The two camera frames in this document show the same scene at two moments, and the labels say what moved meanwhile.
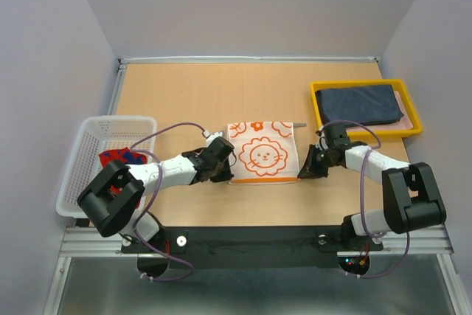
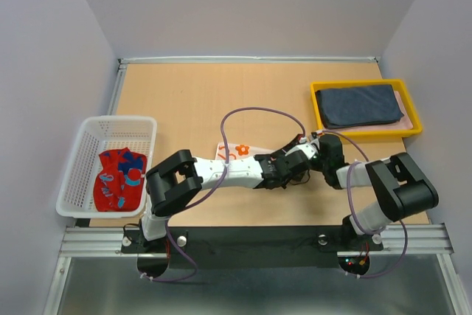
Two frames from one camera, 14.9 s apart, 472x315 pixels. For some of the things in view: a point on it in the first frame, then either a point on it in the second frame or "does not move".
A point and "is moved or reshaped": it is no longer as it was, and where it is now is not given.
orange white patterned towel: [265, 153] is moved or reshaped
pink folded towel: [403, 124] does not move
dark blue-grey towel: [359, 105] does not move
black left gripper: [225, 175] → [282, 153]
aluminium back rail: [152, 59] does not move
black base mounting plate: [251, 248] does not move
